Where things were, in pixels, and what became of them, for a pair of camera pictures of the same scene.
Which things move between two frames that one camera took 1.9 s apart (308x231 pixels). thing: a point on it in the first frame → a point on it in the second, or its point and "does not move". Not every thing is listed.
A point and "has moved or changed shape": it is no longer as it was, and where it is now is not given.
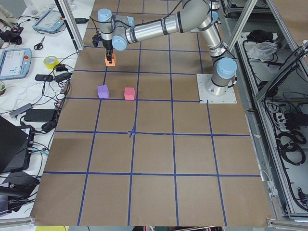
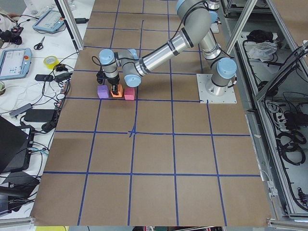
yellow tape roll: (50, 61) does not move
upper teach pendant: (50, 21) does not move
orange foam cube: (113, 60) has moved or changed shape
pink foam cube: (129, 93) does not move
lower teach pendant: (15, 63) does not move
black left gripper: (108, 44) → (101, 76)
